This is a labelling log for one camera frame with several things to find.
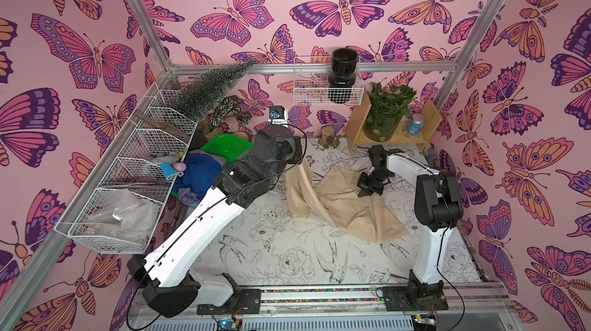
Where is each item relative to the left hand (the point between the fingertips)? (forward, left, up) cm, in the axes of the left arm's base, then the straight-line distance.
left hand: (298, 135), depth 64 cm
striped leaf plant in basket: (+36, +41, -30) cm, 62 cm away
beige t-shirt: (+2, -15, -39) cm, 42 cm away
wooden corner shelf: (+30, -25, -19) cm, 44 cm away
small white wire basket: (+43, -5, -7) cm, 44 cm away
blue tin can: (+35, -54, -27) cm, 70 cm away
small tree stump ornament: (+35, -14, -35) cm, 52 cm away
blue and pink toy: (-5, +38, -9) cm, 39 cm away
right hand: (+5, -23, -38) cm, 45 cm away
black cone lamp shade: (+28, +47, -31) cm, 63 cm away
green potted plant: (+30, -36, -15) cm, 49 cm away
